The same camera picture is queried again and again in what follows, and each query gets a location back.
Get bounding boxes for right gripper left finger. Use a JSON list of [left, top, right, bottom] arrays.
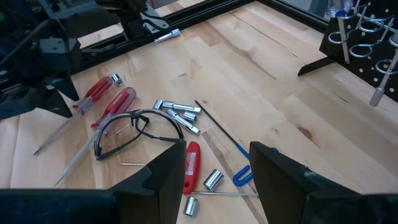
[[0, 140, 187, 224]]

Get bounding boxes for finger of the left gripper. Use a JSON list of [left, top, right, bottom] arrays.
[[0, 88, 73, 121], [49, 73, 80, 102]]

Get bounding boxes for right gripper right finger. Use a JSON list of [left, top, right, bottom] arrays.
[[249, 141, 398, 224]]

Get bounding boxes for red-handled screwdriver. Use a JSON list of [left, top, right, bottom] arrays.
[[32, 75, 114, 156], [52, 86, 137, 188]]

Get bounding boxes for blue T-handle hex key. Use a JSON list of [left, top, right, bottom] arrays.
[[194, 99, 279, 188]]

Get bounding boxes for black safety glasses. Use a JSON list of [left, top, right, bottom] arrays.
[[93, 108, 185, 162]]

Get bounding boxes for long chrome socket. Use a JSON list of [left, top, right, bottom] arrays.
[[161, 100, 203, 115], [165, 108, 201, 136]]

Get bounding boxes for grey metal mounting plate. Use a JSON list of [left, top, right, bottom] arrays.
[[140, 3, 171, 34]]

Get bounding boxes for chrome extension bar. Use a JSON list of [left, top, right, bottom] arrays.
[[154, 28, 182, 45]]

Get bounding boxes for black perforated pegboard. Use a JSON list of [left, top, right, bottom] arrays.
[[297, 0, 398, 104]]

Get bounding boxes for chrome wire ring rack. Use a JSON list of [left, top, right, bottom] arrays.
[[327, 2, 398, 76]]

